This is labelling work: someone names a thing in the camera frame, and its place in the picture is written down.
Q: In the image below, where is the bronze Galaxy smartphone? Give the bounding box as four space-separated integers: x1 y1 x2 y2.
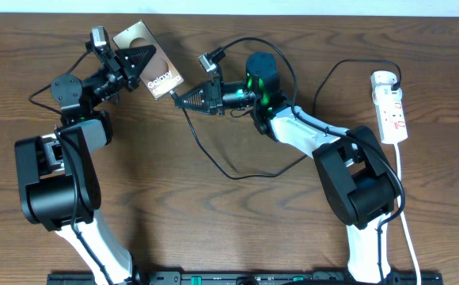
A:
112 21 184 100

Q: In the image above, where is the black USB charging cable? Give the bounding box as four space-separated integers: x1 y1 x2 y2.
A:
168 59 403 181

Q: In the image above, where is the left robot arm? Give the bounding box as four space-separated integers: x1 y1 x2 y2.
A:
14 44 156 284

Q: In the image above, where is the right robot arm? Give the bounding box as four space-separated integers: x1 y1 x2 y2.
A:
173 51 404 283

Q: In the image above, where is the white charger plug adapter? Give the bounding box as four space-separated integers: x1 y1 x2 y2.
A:
370 70 398 89

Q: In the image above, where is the white power strip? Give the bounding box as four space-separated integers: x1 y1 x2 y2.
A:
372 85 408 145

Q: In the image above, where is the black right camera cable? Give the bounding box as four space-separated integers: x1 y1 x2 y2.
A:
213 36 406 285

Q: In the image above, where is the black camera cable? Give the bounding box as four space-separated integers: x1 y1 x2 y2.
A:
28 49 114 285
213 36 406 285

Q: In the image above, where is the black left camera cable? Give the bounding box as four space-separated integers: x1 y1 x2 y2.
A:
28 49 114 285

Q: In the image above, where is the white power strip cord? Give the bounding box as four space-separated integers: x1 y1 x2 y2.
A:
393 142 423 285

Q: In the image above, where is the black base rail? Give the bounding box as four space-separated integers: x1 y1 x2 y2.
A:
46 271 444 285

